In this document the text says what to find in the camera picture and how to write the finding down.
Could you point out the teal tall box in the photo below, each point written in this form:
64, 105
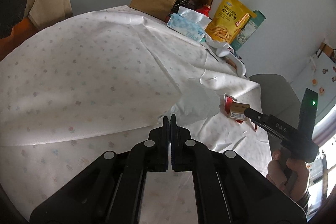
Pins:
247, 31

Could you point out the red white vase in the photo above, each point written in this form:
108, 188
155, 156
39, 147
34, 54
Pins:
204, 6

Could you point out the grey chair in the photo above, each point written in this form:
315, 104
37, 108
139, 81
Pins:
278, 98

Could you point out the small brown cardboard box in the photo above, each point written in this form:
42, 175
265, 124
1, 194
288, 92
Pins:
237, 111

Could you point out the white game controller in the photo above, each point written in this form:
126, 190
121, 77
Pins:
223, 52

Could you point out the blue tissue box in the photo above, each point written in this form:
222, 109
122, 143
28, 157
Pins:
189, 23

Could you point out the person's right hand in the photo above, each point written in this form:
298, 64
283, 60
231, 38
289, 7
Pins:
292, 180

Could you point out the white floral tablecloth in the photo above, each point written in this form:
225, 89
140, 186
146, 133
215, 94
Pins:
96, 82

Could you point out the yellow snack bag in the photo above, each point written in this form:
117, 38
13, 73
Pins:
230, 17

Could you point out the white refrigerator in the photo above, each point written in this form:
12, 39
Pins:
318, 76

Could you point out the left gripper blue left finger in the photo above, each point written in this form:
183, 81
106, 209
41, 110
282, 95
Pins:
165, 142

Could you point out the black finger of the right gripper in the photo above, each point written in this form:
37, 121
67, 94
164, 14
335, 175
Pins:
256, 117

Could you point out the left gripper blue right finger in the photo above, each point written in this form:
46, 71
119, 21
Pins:
174, 140

